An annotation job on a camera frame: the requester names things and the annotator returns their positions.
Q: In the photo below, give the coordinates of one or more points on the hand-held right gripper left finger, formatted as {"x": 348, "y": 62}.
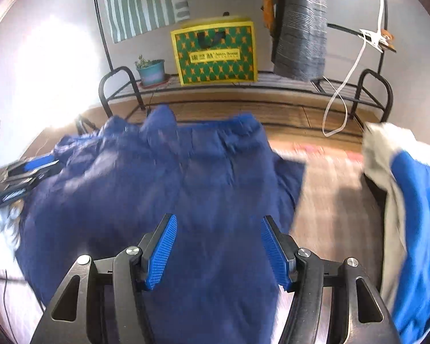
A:
{"x": 161, "y": 254}

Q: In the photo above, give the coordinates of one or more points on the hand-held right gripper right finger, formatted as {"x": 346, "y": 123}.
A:
{"x": 274, "y": 251}

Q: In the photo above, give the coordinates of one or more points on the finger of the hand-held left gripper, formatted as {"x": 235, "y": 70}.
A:
{"x": 32, "y": 176}
{"x": 39, "y": 161}

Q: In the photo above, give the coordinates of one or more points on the navy quilted jacket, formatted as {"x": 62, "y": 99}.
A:
{"x": 200, "y": 186}

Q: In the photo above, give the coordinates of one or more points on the black metal clothes rack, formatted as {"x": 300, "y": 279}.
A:
{"x": 200, "y": 87}

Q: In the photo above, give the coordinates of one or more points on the checked pink white bedspread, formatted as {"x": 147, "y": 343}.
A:
{"x": 337, "y": 204}

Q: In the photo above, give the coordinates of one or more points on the potted plant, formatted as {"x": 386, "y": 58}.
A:
{"x": 151, "y": 73}

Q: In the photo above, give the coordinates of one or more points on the blue and white jacket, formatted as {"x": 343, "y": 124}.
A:
{"x": 415, "y": 204}

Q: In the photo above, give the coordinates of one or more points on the green striped hanging cloth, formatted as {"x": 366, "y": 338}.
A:
{"x": 136, "y": 7}

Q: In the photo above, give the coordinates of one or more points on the yellow and green box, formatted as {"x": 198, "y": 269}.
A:
{"x": 215, "y": 53}

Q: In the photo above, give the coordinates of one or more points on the grey plaid coat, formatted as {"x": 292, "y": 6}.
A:
{"x": 301, "y": 25}

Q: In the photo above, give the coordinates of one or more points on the brown teddy bear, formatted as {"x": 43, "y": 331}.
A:
{"x": 390, "y": 41}

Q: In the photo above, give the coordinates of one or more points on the orange scarf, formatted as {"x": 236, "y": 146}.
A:
{"x": 268, "y": 7}

